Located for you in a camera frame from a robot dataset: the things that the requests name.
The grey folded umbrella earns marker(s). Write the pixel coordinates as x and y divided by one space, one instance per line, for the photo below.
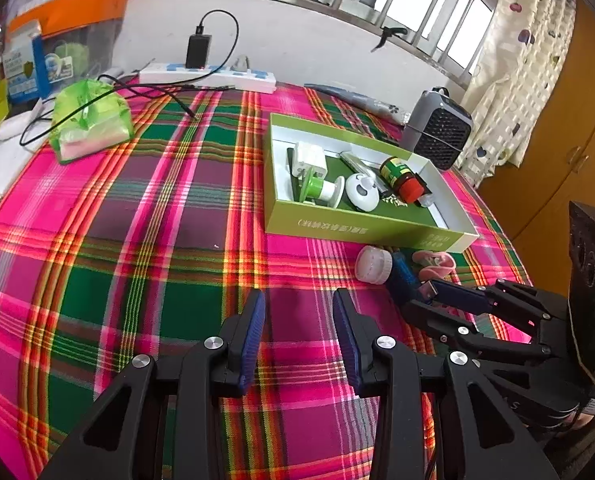
357 102

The black power adapter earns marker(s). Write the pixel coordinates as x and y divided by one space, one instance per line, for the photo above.
199 50

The white charger plug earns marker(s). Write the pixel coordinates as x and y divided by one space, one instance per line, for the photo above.
308 161

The white flat object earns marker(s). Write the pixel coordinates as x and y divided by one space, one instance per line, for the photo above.
2 170

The small grey fan heater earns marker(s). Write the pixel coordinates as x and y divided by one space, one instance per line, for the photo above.
440 132

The wooden cabinet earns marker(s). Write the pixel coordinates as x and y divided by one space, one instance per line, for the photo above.
567 150

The pink folding clip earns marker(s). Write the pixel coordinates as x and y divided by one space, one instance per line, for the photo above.
435 262

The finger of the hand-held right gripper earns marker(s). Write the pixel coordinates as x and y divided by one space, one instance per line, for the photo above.
462 297
437 320

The green plastic bag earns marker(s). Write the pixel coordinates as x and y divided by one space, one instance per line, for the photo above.
89 120

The pink plaid tablecloth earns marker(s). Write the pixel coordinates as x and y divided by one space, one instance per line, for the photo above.
127 260

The green bottle with red cap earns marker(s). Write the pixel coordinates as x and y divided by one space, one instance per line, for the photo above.
400 176

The green cardboard box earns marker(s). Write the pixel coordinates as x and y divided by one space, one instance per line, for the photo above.
327 217

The blue translucent card reader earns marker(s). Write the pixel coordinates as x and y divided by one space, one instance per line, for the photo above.
402 277

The silver harmonica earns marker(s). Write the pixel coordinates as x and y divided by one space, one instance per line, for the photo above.
360 164

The clear container with orange lid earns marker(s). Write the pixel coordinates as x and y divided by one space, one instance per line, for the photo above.
77 25

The white spotted curtain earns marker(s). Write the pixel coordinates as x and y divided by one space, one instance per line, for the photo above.
522 70

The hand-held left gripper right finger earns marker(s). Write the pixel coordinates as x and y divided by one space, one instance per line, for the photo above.
346 340

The white round face-shaped device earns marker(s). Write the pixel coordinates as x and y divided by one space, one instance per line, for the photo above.
361 191

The blue and white box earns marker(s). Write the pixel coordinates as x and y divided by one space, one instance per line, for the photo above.
22 70

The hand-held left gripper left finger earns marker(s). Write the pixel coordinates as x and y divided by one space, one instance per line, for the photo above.
250 340

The white round ribbed cap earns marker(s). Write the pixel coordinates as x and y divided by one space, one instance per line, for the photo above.
374 265

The green and white spool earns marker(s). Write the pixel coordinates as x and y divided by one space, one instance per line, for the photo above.
317 191

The black clip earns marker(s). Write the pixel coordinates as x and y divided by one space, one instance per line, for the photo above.
388 35

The white power strip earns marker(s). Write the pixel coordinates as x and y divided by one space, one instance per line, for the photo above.
237 79

